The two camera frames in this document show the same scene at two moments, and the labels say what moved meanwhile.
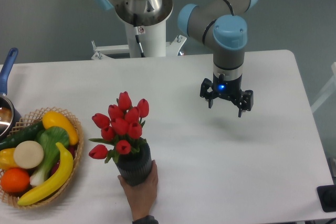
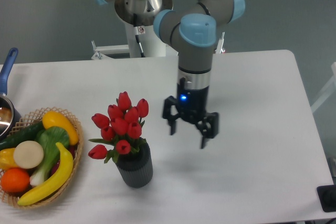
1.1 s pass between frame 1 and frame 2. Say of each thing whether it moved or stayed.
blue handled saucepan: stayed
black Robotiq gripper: moved
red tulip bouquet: stayed
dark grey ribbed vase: stayed
